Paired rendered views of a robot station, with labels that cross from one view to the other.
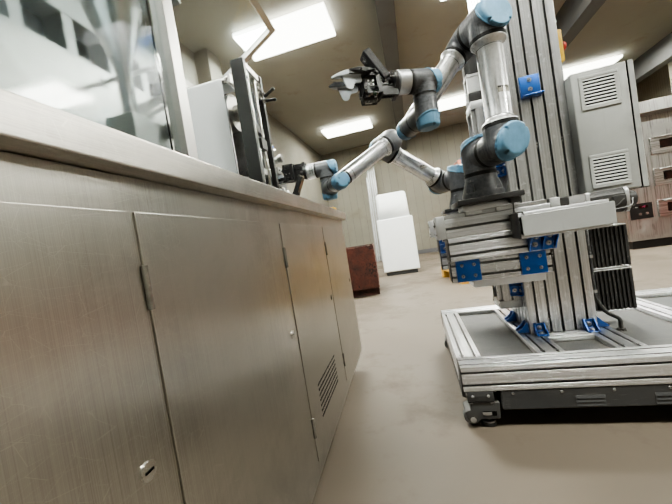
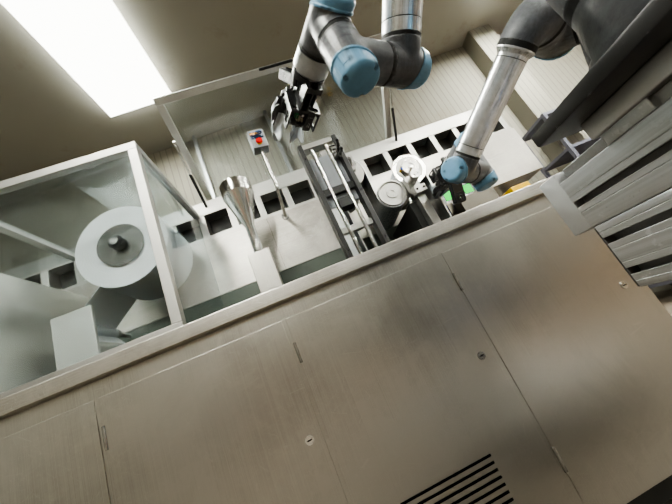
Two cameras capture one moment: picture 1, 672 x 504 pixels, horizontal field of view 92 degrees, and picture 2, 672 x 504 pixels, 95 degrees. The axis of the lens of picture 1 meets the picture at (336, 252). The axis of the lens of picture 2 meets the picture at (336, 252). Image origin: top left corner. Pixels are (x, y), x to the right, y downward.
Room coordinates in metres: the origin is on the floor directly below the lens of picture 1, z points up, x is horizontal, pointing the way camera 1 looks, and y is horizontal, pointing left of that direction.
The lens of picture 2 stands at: (0.77, -0.71, 0.67)
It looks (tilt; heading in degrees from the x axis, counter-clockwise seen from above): 17 degrees up; 69
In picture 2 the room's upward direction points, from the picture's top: 25 degrees counter-clockwise
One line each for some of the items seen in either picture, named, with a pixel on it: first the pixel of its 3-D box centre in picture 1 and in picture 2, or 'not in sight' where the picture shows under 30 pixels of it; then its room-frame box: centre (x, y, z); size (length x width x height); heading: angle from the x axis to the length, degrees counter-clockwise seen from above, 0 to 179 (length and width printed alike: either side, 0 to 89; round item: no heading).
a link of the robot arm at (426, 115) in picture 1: (424, 114); (356, 61); (1.09, -0.37, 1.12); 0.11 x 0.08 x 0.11; 12
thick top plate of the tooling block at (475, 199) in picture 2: not in sight; (459, 219); (1.82, 0.38, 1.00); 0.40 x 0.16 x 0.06; 78
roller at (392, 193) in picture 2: not in sight; (386, 206); (1.52, 0.41, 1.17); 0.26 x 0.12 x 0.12; 78
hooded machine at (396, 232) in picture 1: (395, 232); not in sight; (6.05, -1.16, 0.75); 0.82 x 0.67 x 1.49; 167
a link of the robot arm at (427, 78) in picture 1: (423, 82); (327, 23); (1.08, -0.37, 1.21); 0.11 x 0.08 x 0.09; 102
